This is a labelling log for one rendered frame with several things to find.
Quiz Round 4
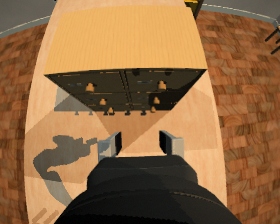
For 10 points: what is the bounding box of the dark brown wooden drawer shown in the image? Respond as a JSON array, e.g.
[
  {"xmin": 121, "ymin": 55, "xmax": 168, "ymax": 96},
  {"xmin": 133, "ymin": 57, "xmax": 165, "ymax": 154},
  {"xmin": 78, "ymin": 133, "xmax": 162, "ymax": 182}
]
[
  {"xmin": 126, "ymin": 70, "xmax": 201, "ymax": 92},
  {"xmin": 88, "ymin": 104, "xmax": 131, "ymax": 114},
  {"xmin": 50, "ymin": 70, "xmax": 125, "ymax": 94},
  {"xmin": 73, "ymin": 92, "xmax": 128, "ymax": 106},
  {"xmin": 130, "ymin": 91, "xmax": 185, "ymax": 105},
  {"xmin": 132, "ymin": 103, "xmax": 175, "ymax": 113}
]

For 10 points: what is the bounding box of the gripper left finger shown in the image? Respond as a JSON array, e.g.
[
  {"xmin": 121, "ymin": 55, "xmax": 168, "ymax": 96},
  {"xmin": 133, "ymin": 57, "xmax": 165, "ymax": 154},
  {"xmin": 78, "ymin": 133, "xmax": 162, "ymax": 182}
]
[{"xmin": 97, "ymin": 132, "xmax": 122, "ymax": 163}]

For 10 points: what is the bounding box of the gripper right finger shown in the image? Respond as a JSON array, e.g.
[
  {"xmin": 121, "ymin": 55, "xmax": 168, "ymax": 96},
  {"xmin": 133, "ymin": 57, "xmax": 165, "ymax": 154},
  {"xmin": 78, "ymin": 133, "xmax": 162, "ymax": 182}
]
[{"xmin": 159, "ymin": 130, "xmax": 184, "ymax": 159}]

